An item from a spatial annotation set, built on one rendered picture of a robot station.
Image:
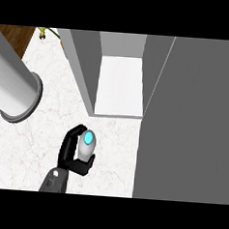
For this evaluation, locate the yellow green plant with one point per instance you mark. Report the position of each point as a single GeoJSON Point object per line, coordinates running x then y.
{"type": "Point", "coordinates": [42, 32]}

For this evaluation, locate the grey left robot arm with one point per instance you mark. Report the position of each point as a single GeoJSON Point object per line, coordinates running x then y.
{"type": "Point", "coordinates": [54, 180]}

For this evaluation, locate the white cylinder with grey rim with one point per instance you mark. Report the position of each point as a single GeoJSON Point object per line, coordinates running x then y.
{"type": "Point", "coordinates": [12, 83]}

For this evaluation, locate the white bottle with cyan cap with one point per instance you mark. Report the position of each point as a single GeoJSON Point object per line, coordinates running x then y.
{"type": "Point", "coordinates": [85, 147]}

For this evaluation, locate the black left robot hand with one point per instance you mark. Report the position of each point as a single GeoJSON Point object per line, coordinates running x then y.
{"type": "Point", "coordinates": [66, 150]}

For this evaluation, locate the grey open cabinet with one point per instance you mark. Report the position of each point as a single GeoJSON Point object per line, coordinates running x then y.
{"type": "Point", "coordinates": [119, 84]}

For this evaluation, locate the dark grey cabinet door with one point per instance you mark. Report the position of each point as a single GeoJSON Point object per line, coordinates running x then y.
{"type": "Point", "coordinates": [190, 125]}

